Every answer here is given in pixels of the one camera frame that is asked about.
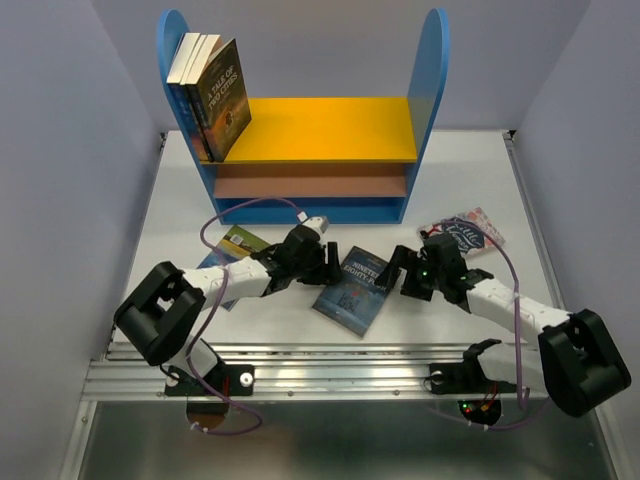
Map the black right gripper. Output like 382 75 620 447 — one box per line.
372 245 445 301

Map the Nineteen Eighty-Four dark book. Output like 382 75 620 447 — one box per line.
312 246 390 339

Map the Little Women floral book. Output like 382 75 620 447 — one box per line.
417 207 505 258

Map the blue green landscape book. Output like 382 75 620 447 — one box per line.
187 226 271 312

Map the A Tale of Two Cities book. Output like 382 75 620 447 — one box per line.
194 34 252 163

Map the Three Days to See book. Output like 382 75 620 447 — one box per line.
181 34 214 163

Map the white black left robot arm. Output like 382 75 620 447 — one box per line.
114 217 341 397

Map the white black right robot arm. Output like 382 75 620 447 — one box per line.
375 233 632 418

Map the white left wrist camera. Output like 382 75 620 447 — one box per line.
297 211 329 236

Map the aluminium mounting rail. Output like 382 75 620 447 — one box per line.
82 342 611 402

